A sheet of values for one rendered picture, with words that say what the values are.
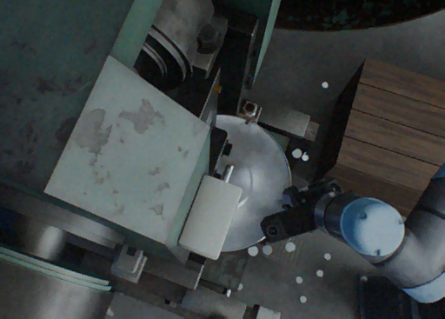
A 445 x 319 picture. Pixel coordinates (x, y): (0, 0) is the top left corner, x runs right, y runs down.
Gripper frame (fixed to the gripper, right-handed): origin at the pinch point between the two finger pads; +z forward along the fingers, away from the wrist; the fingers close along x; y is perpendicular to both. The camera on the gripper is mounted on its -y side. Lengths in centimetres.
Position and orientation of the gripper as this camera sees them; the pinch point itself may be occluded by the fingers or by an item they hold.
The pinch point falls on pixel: (285, 203)
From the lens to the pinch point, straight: 101.8
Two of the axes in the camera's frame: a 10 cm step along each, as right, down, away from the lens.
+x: -4.2, -9.0, -1.1
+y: 8.9, -4.3, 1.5
